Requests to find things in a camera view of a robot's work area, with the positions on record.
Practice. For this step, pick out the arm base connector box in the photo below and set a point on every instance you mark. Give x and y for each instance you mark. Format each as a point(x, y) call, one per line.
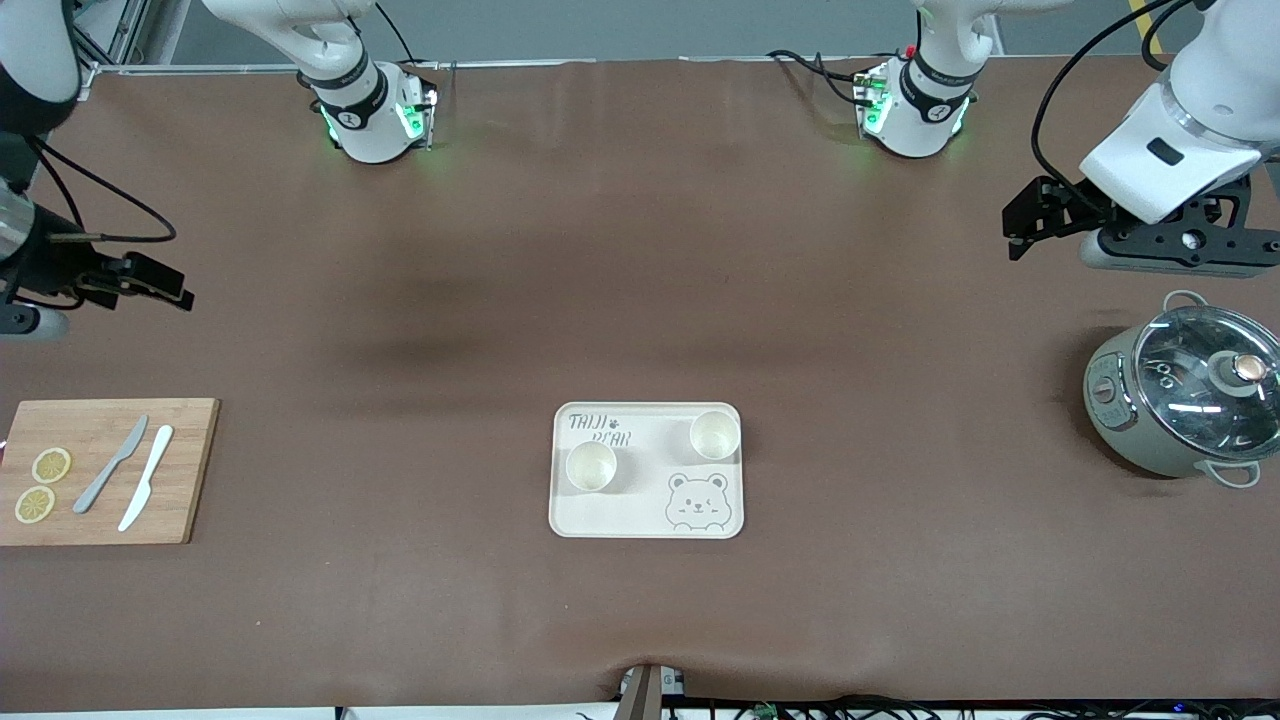
point(872, 100)
point(415, 118)

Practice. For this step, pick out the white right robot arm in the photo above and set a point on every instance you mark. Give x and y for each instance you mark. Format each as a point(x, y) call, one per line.
point(350, 110)

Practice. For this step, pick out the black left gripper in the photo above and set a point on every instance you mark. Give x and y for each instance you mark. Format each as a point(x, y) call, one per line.
point(1077, 207)

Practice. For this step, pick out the white plastic knife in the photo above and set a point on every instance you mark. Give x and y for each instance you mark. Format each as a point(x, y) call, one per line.
point(145, 485)

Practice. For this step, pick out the grey-green electric cooking pot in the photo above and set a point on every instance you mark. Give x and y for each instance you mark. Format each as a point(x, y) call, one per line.
point(1120, 420)

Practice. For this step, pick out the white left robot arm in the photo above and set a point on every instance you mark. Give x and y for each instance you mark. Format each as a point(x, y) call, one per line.
point(920, 110)

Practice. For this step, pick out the wooden cutting board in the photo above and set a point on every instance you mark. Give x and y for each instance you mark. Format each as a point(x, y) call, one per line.
point(190, 470)

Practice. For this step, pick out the white tray with bear print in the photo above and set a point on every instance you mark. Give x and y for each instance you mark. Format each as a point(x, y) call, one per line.
point(640, 515)

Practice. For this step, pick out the aluminium frame strut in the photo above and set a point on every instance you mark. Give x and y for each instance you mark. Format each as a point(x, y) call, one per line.
point(120, 40)

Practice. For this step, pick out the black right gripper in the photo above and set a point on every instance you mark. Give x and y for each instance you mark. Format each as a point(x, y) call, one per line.
point(50, 262)

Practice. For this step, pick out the grey plastic knife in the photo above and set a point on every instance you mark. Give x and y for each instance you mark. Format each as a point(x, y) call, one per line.
point(105, 475)

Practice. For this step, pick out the glass pot lid with knob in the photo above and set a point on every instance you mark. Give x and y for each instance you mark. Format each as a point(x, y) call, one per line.
point(1190, 400)

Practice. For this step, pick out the yellow lemon slice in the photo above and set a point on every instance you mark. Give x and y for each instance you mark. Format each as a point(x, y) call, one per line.
point(51, 465)
point(35, 504)

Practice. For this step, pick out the metal table edge bracket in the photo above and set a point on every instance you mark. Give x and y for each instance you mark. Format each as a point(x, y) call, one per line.
point(645, 700)

